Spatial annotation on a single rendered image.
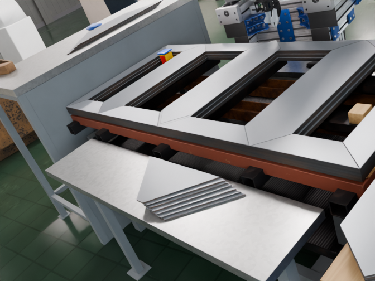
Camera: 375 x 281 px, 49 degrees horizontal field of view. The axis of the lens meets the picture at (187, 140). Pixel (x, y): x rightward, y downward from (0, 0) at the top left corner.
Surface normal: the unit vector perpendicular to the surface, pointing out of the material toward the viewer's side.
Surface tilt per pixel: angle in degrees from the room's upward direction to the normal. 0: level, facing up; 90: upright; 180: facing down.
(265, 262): 0
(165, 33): 90
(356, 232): 0
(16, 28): 90
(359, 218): 0
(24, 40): 90
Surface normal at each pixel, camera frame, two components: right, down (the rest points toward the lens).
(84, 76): 0.66, 0.15
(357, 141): -0.32, -0.82
